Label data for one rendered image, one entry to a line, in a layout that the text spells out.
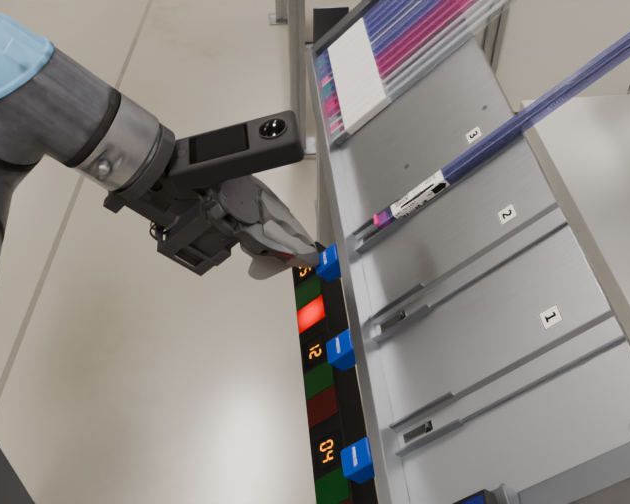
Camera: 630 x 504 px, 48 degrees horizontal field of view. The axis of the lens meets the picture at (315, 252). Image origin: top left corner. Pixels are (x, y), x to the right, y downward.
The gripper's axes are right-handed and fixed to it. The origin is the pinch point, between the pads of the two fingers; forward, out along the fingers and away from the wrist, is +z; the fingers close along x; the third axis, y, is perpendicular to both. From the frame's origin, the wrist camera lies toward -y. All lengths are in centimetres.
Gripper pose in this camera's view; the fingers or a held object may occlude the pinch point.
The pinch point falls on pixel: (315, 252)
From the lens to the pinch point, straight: 71.2
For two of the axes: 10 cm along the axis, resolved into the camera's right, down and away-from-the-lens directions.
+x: 1.0, 7.1, -7.0
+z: 6.8, 4.6, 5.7
